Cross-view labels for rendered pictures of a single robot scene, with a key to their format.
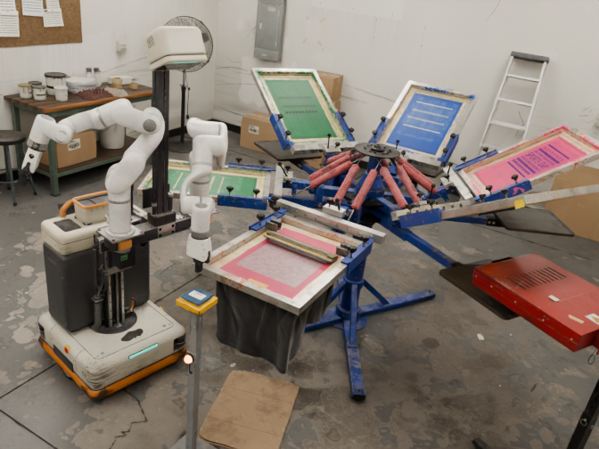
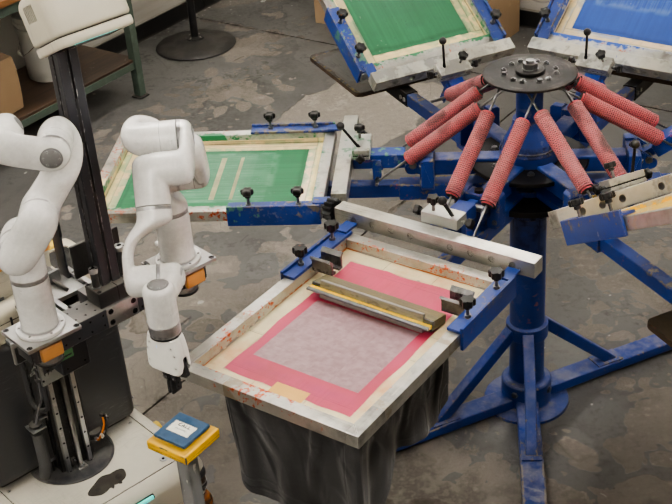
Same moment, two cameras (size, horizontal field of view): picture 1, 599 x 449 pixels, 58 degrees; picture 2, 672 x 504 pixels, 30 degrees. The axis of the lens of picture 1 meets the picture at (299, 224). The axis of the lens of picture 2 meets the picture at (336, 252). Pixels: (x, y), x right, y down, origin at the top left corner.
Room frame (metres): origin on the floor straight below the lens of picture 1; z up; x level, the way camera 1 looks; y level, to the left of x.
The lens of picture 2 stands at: (-0.34, -0.46, 2.93)
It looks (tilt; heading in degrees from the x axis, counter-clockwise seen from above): 31 degrees down; 11
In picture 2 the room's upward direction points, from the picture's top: 5 degrees counter-clockwise
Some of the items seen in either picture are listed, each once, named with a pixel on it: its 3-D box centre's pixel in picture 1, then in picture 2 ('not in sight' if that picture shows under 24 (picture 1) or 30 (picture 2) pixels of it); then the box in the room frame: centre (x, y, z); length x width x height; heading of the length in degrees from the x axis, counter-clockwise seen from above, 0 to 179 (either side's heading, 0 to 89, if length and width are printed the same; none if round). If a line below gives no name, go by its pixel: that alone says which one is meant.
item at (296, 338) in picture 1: (312, 314); (407, 428); (2.29, -0.12, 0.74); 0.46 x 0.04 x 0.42; 153
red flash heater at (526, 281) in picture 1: (555, 298); not in sight; (2.19, -1.21, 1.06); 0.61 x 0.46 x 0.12; 33
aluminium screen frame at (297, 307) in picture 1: (287, 256); (349, 327); (2.43, 0.04, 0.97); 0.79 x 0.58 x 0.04; 153
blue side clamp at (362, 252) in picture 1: (356, 256); (482, 310); (2.52, -0.32, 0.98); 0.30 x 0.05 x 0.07; 153
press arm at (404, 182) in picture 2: (274, 198); (343, 189); (3.34, 0.19, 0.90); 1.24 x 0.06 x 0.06; 93
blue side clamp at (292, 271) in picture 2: (266, 224); (317, 259); (2.77, 0.18, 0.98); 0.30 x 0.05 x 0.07; 153
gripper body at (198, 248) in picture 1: (200, 244); (168, 347); (1.98, 0.40, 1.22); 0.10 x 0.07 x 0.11; 63
